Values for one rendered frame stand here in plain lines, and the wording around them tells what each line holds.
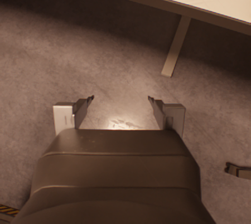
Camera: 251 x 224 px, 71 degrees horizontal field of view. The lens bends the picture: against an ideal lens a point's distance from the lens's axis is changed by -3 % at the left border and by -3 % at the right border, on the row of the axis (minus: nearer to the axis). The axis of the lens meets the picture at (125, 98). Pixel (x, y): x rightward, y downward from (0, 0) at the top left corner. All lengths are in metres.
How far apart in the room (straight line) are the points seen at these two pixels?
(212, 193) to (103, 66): 0.82
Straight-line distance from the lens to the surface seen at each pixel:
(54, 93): 1.04
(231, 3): 0.21
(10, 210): 0.83
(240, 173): 0.93
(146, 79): 0.94
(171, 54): 0.94
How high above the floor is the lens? 0.91
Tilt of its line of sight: 80 degrees down
